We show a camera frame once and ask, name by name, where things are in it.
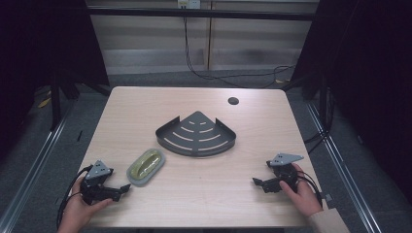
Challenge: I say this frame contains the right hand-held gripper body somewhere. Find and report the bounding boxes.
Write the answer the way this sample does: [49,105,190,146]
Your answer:
[265,152,305,194]

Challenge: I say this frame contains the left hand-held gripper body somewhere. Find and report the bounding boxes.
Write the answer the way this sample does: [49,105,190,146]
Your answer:
[80,159,115,206]

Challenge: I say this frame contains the green sponge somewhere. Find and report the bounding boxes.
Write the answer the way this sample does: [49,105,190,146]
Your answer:
[125,148,166,188]

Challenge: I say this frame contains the dark grey corner shelf rack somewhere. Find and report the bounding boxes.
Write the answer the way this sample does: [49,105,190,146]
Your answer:
[154,110,238,158]

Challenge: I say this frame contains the person's right hand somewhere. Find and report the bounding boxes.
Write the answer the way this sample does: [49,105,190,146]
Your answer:
[278,162,324,218]

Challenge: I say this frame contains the person's left hand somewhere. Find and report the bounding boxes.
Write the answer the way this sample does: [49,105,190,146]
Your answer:
[56,176,114,233]

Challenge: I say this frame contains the black metal stand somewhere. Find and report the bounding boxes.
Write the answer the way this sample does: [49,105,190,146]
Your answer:
[281,71,334,130]
[48,72,113,132]

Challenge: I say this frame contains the yellow scrap on floor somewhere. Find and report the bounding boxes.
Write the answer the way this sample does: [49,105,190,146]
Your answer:
[37,96,52,109]

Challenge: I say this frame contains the dark curtain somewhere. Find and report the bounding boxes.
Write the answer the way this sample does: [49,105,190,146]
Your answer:
[290,0,412,208]
[0,0,111,163]

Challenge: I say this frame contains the left hand-held gripper black cable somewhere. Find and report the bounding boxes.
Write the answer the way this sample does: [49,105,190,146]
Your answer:
[55,164,94,230]

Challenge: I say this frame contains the hand-held gripper black cable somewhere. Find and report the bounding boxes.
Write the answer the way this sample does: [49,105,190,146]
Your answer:
[55,164,94,230]
[294,170,325,209]

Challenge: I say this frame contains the right hand-held gripper black cable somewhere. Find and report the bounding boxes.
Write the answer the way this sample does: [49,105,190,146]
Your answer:
[294,170,325,209]

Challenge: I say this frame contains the black floor cable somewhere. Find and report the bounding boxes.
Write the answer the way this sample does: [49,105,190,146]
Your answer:
[303,86,336,155]

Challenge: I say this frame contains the aluminium floor rail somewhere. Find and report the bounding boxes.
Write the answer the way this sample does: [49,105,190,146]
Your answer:
[305,102,385,233]
[0,102,76,233]

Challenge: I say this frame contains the black wall cable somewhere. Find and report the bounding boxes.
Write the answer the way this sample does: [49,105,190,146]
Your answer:
[182,16,296,89]

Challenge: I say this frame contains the black horizontal frame bar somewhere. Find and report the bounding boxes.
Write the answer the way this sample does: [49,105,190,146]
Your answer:
[86,7,321,22]

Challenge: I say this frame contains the white wall power outlet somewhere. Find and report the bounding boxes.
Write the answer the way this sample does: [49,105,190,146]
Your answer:
[177,0,202,10]

